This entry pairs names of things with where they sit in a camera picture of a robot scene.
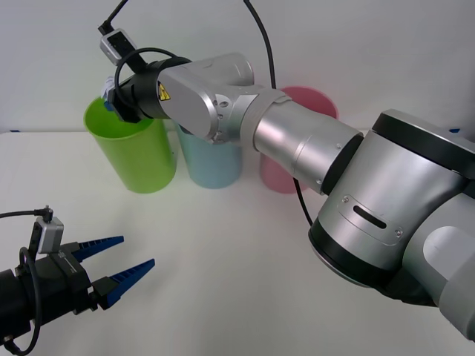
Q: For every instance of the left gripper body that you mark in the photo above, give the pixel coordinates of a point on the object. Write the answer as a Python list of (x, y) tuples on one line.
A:
[(63, 285)]

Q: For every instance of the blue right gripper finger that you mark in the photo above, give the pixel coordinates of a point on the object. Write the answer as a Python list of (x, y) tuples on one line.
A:
[(124, 115)]

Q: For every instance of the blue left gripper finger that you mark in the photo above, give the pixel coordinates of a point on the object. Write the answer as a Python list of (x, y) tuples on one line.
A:
[(118, 283), (98, 244)]

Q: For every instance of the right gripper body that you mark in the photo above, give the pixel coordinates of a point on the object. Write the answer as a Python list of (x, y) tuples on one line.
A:
[(135, 96)]

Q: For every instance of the white paper ball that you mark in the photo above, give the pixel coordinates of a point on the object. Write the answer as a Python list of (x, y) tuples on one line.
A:
[(108, 87)]

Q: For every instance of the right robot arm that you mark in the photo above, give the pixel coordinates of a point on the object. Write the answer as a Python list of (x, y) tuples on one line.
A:
[(389, 174)]

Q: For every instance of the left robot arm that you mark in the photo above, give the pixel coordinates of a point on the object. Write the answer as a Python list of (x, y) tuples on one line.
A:
[(15, 296)]

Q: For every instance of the green plastic bin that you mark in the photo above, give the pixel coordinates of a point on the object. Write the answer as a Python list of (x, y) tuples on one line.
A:
[(141, 159)]

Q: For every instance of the pale blue plastic bin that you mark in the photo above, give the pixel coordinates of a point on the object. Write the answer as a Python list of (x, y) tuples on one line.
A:
[(208, 167)]

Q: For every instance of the pink plastic bin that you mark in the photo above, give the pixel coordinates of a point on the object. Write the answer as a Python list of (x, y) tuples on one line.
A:
[(315, 100)]

